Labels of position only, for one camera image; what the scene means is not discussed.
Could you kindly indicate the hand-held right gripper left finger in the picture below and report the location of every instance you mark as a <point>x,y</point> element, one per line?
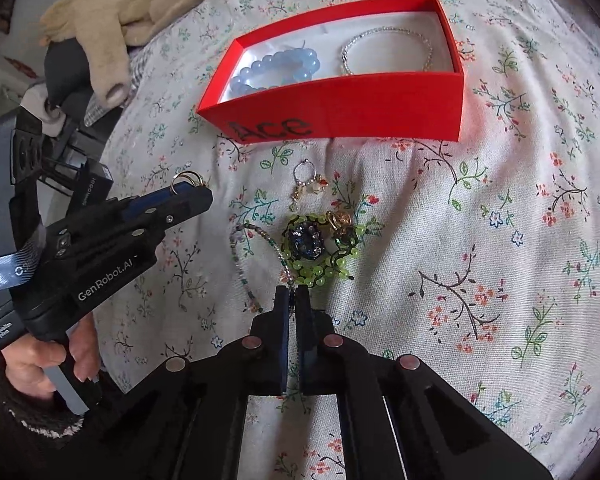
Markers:
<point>280,345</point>

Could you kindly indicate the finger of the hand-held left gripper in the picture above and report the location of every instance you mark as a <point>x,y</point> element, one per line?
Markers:
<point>110,240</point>
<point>155,202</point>

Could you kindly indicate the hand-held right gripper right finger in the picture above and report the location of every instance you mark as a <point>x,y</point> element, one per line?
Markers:
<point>305,350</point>

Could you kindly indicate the red cardboard box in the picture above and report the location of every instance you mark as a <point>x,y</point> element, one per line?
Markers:
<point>360,102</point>

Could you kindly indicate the person's left forearm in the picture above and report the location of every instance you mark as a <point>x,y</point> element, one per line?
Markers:
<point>15,440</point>

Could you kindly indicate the person's left hand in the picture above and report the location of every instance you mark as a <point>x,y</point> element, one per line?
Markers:
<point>27,367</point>

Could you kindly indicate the dark blue brooch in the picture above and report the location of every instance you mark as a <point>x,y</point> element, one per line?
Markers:
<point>306,243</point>

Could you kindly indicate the gold ornament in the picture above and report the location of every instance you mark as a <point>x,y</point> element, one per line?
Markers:
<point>341,220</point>

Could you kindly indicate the plaid cloth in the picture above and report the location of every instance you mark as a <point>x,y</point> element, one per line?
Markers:
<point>136,67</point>

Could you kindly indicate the hoop charm earring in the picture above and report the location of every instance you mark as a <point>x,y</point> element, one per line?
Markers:
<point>310,187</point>

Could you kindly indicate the dark grey cloth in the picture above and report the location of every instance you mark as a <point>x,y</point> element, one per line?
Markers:
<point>65,72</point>

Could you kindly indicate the beige knit garment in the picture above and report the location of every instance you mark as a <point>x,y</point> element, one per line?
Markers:
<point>130,0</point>

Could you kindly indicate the floral bed sheet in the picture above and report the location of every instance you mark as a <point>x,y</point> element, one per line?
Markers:
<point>480,220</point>

